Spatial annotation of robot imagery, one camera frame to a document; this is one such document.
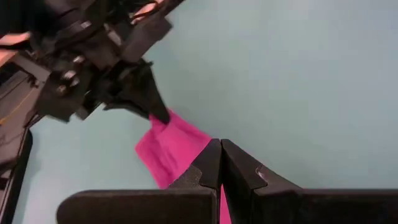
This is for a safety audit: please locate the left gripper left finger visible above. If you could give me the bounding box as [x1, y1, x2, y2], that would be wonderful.
[55, 139, 222, 224]

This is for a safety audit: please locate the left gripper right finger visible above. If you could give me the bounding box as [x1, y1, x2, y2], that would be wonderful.
[221, 139, 398, 224]

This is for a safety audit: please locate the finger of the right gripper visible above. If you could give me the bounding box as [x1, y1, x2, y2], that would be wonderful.
[35, 71, 150, 122]
[121, 17, 174, 125]

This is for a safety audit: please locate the magenta towel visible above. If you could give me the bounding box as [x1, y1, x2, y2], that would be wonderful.
[134, 108, 233, 224]

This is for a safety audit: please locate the black orange-striped floor mat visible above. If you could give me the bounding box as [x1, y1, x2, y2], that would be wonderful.
[0, 67, 47, 166]

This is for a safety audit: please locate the green table mat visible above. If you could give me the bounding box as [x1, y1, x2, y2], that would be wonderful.
[12, 0, 398, 224]

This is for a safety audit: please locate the black metal table frame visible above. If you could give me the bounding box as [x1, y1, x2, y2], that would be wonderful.
[0, 54, 34, 224]

